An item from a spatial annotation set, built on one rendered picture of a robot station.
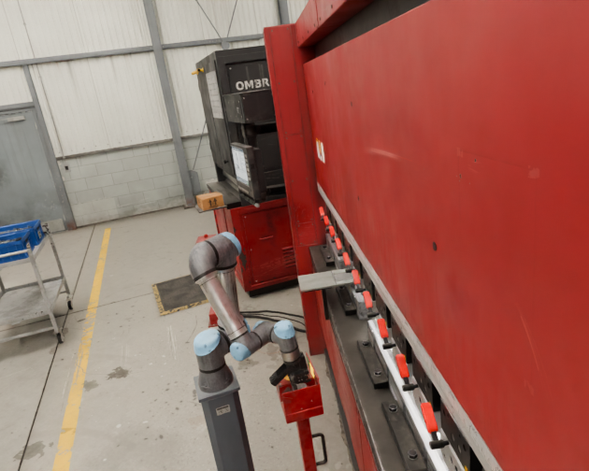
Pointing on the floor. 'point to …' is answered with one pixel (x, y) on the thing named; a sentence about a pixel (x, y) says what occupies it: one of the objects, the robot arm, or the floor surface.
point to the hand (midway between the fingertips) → (296, 398)
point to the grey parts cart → (24, 297)
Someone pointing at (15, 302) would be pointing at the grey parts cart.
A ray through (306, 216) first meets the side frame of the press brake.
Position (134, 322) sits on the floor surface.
